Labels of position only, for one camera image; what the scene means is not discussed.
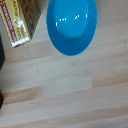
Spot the blue plastic bowl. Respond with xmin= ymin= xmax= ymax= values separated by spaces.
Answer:
xmin=45 ymin=0 xmax=98 ymax=57

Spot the black fabric storage box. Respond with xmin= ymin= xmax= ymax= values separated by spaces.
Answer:
xmin=0 ymin=34 xmax=6 ymax=109

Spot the yellow red food box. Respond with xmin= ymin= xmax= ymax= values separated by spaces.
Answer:
xmin=0 ymin=0 xmax=42 ymax=49

